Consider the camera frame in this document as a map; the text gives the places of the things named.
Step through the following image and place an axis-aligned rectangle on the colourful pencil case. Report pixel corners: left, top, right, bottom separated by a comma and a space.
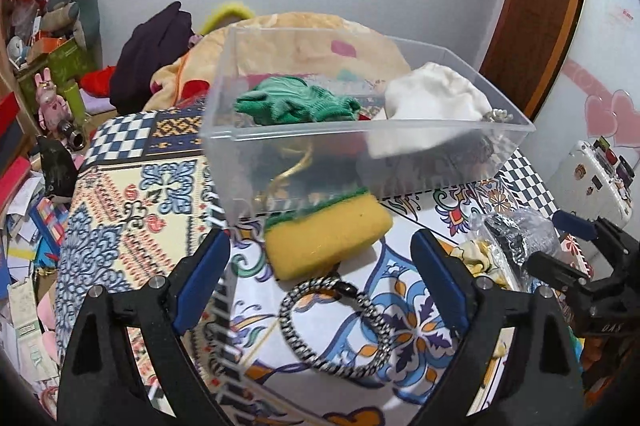
28, 197, 68, 261

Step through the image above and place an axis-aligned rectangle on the yellow fuzzy headband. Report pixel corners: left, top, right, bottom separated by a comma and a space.
198, 1, 256, 35

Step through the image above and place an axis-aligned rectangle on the beige fleece blanket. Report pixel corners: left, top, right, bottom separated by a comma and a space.
144, 12, 411, 111

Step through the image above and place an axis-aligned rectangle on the gold metal hook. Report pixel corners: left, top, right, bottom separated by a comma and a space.
255, 138, 314, 211

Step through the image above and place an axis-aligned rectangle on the brown wooden door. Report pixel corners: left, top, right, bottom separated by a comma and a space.
480, 0, 584, 120

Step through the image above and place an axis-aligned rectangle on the yellow floral scrunchie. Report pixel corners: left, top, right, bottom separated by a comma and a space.
449, 240, 509, 289

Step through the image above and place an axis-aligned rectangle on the dark purple garment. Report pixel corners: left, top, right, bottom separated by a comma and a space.
110, 1, 194, 115

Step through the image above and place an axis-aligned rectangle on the black plastic bag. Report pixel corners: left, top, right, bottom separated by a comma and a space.
37, 136, 78, 199

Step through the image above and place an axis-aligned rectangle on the white soft cloth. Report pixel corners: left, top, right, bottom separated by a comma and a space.
367, 62, 492, 159

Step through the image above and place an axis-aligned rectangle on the grey plush toy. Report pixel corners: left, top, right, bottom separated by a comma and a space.
40, 0, 100, 50

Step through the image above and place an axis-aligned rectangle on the yellow green sponge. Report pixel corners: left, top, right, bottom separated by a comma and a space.
264, 188, 393, 281

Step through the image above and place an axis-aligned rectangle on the white stickered suitcase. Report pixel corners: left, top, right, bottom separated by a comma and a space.
547, 136, 636, 228

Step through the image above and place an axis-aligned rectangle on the pink rabbit toy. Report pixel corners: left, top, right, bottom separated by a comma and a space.
35, 68, 73, 133

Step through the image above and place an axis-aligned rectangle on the red cloth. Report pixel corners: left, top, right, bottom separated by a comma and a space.
79, 66, 116, 98

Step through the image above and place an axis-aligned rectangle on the black white braided rope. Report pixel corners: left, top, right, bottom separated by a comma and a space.
278, 275, 396, 381

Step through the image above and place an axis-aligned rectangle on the green cardboard box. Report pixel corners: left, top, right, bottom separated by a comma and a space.
16, 41, 98, 116

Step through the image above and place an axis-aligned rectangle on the green knitted glove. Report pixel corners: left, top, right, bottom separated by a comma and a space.
234, 75, 361, 126

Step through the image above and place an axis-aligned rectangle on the clear plastic storage box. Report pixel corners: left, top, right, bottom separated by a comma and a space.
201, 38, 534, 224

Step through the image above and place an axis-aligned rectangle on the patterned colourful tablecloth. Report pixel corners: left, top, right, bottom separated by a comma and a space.
54, 104, 555, 425

